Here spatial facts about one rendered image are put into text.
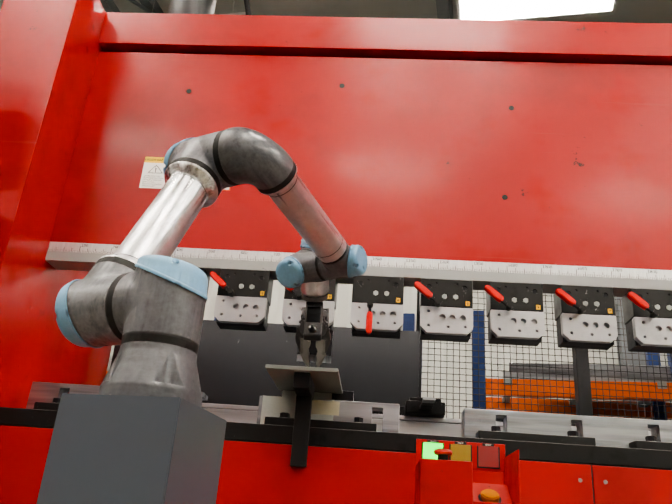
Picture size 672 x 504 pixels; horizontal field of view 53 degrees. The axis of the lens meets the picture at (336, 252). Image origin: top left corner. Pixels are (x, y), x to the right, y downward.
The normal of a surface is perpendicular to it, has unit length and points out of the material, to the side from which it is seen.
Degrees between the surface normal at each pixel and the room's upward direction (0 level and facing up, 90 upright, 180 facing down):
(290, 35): 90
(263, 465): 90
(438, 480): 90
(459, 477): 90
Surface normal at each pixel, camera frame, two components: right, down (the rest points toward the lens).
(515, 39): -0.05, -0.40
